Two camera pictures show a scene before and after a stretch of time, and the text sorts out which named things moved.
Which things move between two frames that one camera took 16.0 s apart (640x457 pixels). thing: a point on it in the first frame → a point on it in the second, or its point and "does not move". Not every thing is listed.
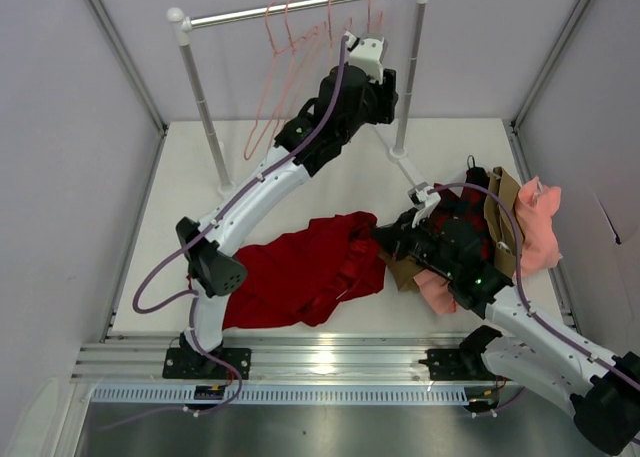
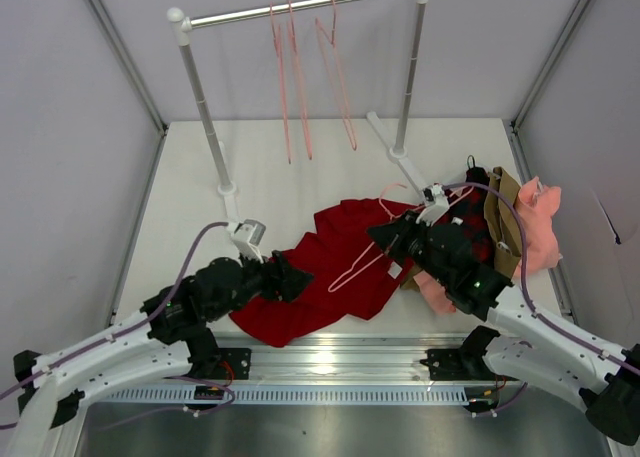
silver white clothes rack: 182,25 does not move
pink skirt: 540,241 does not move
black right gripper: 396,244 does not move
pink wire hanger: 369,16 → 384,243
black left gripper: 388,95 → 276,275
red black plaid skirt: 467,209 does not move
